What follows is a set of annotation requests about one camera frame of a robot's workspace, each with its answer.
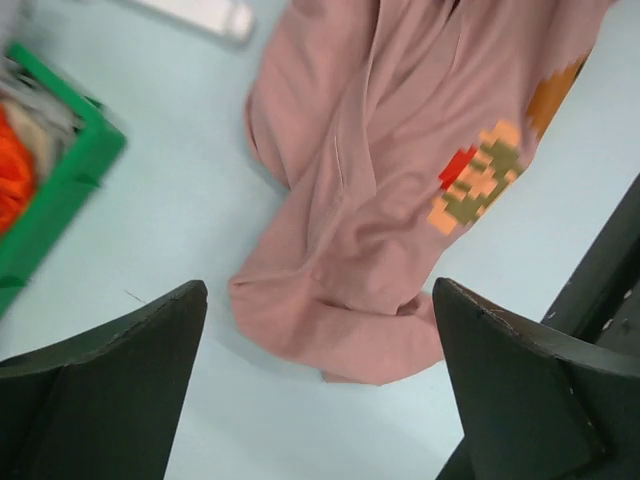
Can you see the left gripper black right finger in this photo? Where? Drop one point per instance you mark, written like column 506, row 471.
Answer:
column 535, row 403

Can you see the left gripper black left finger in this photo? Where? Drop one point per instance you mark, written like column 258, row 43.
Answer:
column 103, row 404

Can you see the pink t shirt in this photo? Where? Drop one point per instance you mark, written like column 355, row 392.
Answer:
column 394, row 125

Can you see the orange garment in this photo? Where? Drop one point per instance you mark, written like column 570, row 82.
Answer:
column 17, row 178

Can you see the green plastic bin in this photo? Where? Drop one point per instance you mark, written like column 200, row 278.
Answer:
column 76, row 177

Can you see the beige garment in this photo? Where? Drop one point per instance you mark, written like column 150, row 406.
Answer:
column 44, row 146

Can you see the grey garment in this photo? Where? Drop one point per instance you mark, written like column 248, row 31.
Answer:
column 56, row 117

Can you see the white clothes rack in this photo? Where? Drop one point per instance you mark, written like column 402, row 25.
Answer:
column 231, row 23

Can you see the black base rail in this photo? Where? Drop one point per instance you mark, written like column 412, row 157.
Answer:
column 609, row 269

